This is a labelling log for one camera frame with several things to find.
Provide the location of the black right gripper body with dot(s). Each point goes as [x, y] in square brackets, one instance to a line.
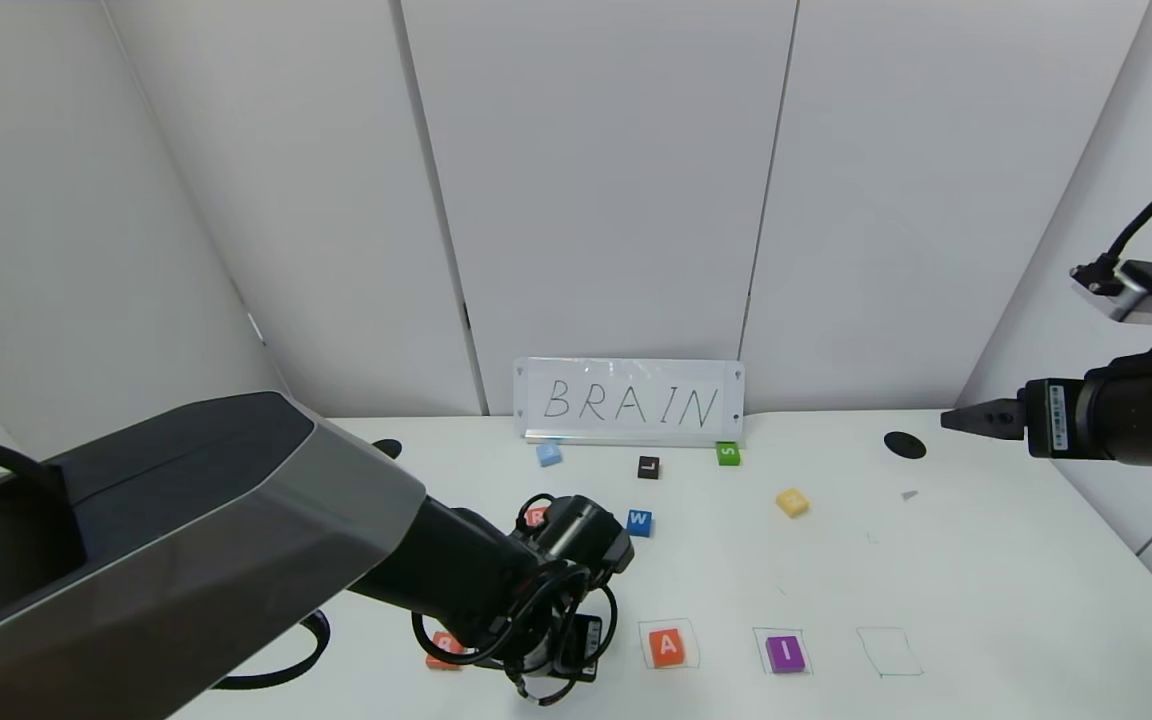
[1052, 419]

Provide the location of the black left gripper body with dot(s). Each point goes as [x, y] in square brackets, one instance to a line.
[587, 646]

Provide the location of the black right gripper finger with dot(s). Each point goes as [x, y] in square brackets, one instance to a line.
[991, 420]

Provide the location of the orange R letter block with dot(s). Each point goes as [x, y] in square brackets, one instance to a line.
[535, 517]

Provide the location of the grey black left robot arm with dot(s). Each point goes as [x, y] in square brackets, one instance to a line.
[186, 520]

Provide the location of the orange A letter block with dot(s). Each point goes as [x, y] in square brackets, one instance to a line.
[667, 647]

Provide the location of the black round table grommet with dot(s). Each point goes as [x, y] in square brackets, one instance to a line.
[904, 445]
[389, 447]

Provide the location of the blue W letter block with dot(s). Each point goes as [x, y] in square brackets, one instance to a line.
[639, 522]

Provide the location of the orange B letter block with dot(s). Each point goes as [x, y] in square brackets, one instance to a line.
[444, 655]

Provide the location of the black L letter block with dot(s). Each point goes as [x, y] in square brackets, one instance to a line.
[648, 467]

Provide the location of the light blue letter block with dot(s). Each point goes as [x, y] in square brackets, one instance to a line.
[549, 454]

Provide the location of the purple I letter block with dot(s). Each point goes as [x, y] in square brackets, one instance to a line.
[785, 653]

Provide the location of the yellow letter block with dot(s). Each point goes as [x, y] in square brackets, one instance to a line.
[792, 502]

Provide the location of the green S letter block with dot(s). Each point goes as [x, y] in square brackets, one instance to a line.
[728, 453]

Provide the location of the white BRAIN sign board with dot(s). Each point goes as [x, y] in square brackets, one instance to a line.
[628, 404]

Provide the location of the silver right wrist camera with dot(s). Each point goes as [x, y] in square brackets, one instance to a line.
[1131, 300]

